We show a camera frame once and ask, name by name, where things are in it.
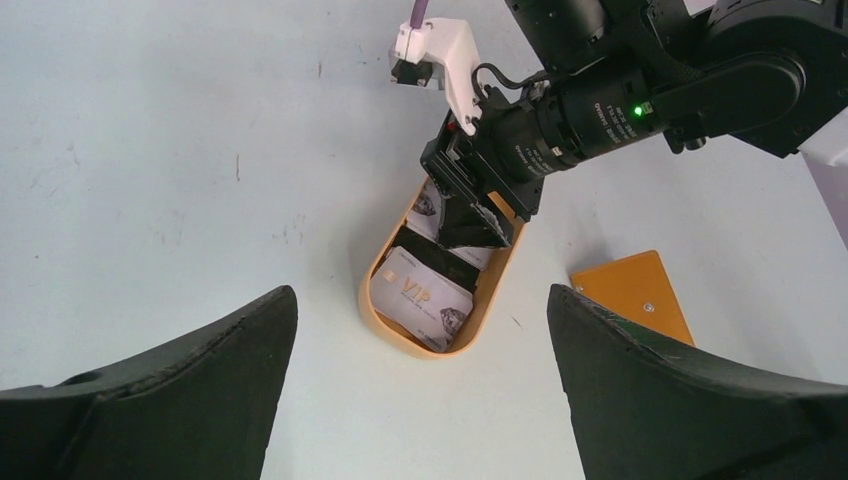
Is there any silver VIP card lower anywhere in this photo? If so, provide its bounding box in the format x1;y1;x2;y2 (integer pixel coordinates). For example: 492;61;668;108
369;247;473;353

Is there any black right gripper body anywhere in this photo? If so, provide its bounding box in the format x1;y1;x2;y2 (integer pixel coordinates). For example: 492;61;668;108
421;66;663;220

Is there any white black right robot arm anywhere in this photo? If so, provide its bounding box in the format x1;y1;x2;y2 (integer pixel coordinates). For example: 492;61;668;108
421;1;847;248

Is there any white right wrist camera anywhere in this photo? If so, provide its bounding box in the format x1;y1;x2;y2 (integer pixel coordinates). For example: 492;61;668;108
390;17;482;136

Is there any silver vip card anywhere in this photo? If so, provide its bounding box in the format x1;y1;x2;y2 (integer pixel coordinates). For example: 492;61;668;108
369;247;473;353
405;180;494;271

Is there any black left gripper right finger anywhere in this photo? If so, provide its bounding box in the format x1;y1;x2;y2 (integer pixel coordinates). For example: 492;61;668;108
547;284;847;479

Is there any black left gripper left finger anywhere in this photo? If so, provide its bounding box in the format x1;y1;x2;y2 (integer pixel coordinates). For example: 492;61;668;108
1;286;298;479

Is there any silver VIP card upper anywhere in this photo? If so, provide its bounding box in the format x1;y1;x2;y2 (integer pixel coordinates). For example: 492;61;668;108
405;180;494;271

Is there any beige oval plastic tray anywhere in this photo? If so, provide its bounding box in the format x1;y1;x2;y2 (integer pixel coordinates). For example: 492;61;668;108
358;180;525;360

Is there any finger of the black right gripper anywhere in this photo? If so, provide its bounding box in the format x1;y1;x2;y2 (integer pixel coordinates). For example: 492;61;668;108
437;193;516;249

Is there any orange leather card holder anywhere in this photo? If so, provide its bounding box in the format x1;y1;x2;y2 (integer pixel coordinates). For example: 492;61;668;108
570;250;695;346

